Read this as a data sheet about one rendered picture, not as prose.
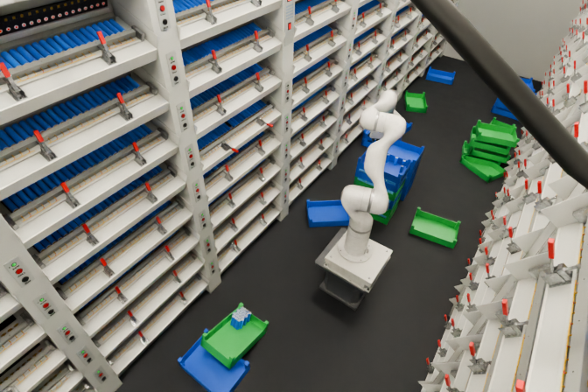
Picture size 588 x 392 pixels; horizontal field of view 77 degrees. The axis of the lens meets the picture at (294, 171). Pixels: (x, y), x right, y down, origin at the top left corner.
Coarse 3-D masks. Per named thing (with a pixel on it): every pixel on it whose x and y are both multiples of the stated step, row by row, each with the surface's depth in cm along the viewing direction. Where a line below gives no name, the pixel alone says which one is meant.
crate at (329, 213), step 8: (328, 200) 275; (336, 200) 275; (312, 208) 276; (320, 208) 276; (328, 208) 276; (336, 208) 276; (312, 216) 270; (320, 216) 270; (328, 216) 270; (336, 216) 270; (344, 216) 271; (312, 224) 261; (320, 224) 261; (328, 224) 262; (336, 224) 263; (344, 224) 263
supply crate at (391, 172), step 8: (360, 160) 247; (392, 160) 257; (400, 160) 253; (408, 160) 248; (360, 168) 250; (384, 168) 251; (392, 168) 251; (408, 168) 249; (384, 176) 243; (392, 176) 239; (400, 176) 236
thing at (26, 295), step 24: (0, 216) 102; (0, 240) 105; (0, 264) 108; (24, 264) 114; (24, 288) 118; (48, 288) 125; (72, 360) 148; (96, 360) 160; (96, 384) 167; (120, 384) 182
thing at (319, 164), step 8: (328, 152) 300; (320, 160) 299; (328, 160) 302; (312, 168) 291; (320, 168) 293; (304, 176) 284; (312, 176) 287; (296, 184) 277; (304, 184) 280; (296, 192) 273
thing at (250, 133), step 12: (264, 96) 207; (276, 108) 206; (264, 120) 199; (276, 120) 207; (240, 132) 188; (252, 132) 191; (228, 144) 182; (240, 144) 185; (216, 156) 175; (204, 168) 169
